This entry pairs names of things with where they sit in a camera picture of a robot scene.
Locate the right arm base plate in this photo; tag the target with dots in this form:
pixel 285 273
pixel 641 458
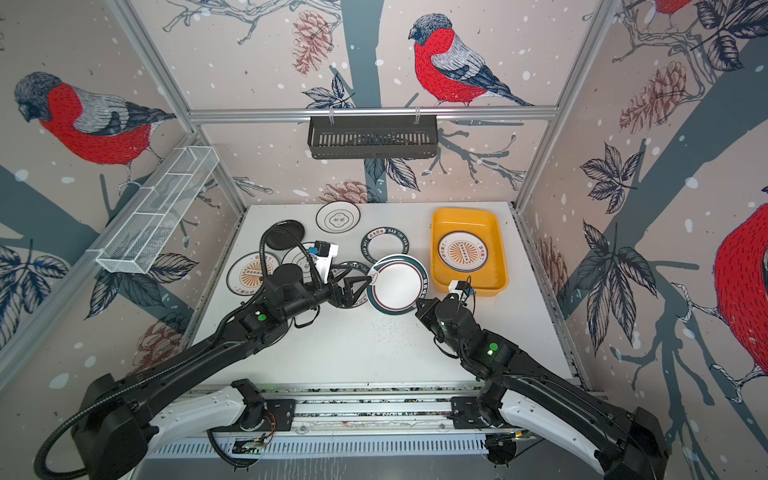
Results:
pixel 465 413

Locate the white plate grey emblem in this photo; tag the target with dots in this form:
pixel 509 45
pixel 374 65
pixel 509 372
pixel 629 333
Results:
pixel 297 257

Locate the orange sunburst plate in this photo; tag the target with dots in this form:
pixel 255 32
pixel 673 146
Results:
pixel 462 251
pixel 245 276

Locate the striped green rim plate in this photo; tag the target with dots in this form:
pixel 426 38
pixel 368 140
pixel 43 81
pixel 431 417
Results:
pixel 397 282

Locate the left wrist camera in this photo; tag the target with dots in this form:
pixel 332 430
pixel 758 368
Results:
pixel 324 253

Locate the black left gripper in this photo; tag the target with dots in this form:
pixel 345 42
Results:
pixel 346 297

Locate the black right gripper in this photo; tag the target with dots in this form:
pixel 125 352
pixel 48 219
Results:
pixel 427 313

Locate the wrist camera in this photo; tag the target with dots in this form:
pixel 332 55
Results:
pixel 324 253
pixel 463 289

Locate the white plate back centre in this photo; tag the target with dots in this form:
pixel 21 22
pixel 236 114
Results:
pixel 338 217

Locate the green rim plate back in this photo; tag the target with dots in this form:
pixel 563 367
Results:
pixel 383 241

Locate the small black plate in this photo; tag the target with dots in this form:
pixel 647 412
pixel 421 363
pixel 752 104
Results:
pixel 284 235

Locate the yellow plastic bin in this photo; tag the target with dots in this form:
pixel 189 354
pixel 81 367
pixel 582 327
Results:
pixel 490 280

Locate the aluminium rail bed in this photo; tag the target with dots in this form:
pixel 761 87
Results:
pixel 320 412

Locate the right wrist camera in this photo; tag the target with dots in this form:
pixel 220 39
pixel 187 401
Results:
pixel 463 289

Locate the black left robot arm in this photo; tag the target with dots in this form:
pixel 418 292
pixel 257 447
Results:
pixel 112 429

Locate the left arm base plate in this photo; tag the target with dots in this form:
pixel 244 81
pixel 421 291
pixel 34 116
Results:
pixel 271 415

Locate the black hanging wire basket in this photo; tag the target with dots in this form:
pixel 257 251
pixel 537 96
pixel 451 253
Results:
pixel 373 137

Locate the white mesh wall shelf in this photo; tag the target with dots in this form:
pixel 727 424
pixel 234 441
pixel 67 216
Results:
pixel 140 239

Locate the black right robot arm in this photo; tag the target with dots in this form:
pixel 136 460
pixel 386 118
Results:
pixel 519 391

